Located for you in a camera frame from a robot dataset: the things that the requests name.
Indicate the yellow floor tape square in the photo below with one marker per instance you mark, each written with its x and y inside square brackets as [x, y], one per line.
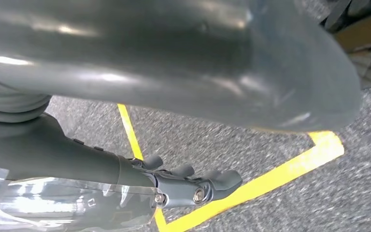
[268, 179]

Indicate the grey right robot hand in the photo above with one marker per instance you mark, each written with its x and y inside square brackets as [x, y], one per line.
[172, 57]

